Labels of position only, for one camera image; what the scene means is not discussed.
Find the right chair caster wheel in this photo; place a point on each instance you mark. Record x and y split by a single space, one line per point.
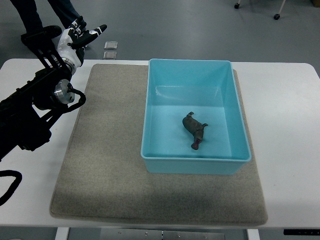
278 14

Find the brown toy hippo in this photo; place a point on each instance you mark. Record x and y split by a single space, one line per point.
195 128

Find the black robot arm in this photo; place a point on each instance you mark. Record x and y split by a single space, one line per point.
27 115

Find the upper floor outlet plate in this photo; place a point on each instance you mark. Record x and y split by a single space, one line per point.
110 45

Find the black table control panel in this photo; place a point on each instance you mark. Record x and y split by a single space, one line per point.
301 232

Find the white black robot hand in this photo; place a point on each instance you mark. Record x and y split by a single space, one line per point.
73 41

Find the lower floor outlet plate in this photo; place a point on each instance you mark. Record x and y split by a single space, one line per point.
109 55

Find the grey felt mat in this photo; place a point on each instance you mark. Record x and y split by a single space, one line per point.
104 178

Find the floor outlet plate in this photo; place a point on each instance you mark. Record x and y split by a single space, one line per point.
109 55
110 45

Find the blue plastic box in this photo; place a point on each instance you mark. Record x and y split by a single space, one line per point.
207 88

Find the person in dark clothes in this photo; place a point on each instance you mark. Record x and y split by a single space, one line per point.
64 9

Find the metal table frame bar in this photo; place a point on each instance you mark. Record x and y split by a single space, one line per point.
146 234

